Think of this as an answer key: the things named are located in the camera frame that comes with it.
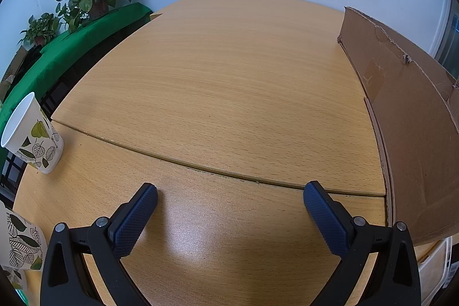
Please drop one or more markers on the brown cardboard box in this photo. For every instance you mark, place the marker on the brown cardboard box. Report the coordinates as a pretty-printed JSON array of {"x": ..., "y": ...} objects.
[{"x": 413, "y": 105}]

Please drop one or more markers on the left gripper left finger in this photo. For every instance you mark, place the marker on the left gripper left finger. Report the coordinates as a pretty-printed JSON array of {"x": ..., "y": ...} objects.
[{"x": 66, "y": 279}]

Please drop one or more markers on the leaf-print paper cup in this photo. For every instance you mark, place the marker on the leaf-print paper cup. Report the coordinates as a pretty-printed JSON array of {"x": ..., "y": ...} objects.
[
  {"x": 23, "y": 244},
  {"x": 31, "y": 136}
]

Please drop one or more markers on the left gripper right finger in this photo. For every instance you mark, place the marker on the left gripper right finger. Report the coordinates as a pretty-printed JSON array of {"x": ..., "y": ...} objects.
[{"x": 394, "y": 279}]

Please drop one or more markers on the green table cloth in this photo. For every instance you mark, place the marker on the green table cloth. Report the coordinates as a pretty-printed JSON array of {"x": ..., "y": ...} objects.
[{"x": 61, "y": 53}]

